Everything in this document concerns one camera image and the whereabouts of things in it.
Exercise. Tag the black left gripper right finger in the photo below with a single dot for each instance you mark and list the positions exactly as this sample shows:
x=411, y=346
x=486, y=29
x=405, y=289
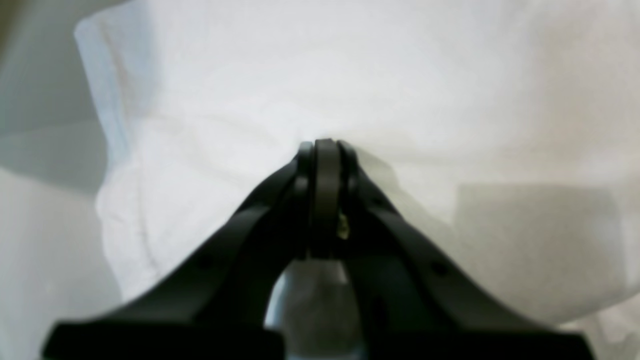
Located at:
x=414, y=302

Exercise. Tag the white printed t-shirt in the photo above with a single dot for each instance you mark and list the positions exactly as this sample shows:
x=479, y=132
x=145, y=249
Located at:
x=507, y=131

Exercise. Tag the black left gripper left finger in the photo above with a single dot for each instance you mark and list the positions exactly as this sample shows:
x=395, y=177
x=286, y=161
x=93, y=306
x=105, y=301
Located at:
x=213, y=306

